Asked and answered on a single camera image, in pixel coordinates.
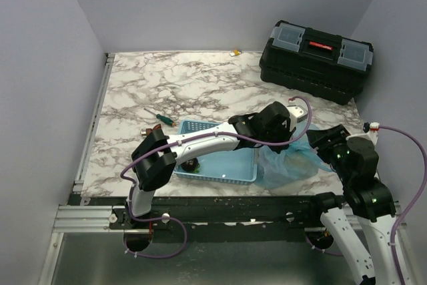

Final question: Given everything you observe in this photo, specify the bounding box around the light blue plastic basket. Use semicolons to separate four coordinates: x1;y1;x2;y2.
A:
173;120;257;185

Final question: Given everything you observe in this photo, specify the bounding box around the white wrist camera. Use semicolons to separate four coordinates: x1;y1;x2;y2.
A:
346;122;380;146
286;105;308;129

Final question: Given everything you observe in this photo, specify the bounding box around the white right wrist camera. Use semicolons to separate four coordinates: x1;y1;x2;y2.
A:
346;122;380;146

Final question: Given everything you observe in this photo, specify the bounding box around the black front mounting rail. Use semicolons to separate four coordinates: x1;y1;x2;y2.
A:
66;194;325;246

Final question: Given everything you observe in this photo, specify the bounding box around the aluminium extrusion bar left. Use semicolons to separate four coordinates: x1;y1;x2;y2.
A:
52;206;125;234

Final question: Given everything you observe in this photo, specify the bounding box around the dark purple fake mangosteen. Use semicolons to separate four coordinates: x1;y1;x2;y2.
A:
181;158;200;174

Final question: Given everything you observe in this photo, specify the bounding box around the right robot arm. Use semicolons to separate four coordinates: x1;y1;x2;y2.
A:
306;123;414;284

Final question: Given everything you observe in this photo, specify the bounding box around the brown and silver small tool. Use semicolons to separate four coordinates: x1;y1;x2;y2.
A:
140;123;161;137

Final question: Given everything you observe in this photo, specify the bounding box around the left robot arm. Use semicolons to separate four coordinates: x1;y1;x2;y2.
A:
125;101;307;228

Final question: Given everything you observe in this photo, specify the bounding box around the yellow fake fruit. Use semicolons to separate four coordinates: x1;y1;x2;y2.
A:
286;157;318;177

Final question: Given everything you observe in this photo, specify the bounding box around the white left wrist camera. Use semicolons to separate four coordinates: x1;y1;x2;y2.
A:
286;105;308;129

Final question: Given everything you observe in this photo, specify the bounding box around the light blue plastic bag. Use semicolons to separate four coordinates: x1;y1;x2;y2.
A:
254;135;332;190

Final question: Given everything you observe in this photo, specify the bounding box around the aluminium left side rail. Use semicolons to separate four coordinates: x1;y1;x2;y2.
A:
72;53;115;194

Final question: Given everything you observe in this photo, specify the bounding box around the small yellow white tag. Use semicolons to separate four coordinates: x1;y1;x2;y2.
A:
230;49;242;57

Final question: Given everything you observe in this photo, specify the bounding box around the black plastic toolbox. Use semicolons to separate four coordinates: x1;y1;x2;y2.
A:
260;21;374;105

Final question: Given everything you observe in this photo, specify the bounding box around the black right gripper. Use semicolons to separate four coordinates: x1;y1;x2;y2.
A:
307;122;354;183

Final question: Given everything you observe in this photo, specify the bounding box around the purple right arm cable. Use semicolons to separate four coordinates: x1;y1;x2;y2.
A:
304;121;427;285

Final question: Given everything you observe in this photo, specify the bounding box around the green handled screwdriver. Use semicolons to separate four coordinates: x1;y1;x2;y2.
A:
144;108;176;127

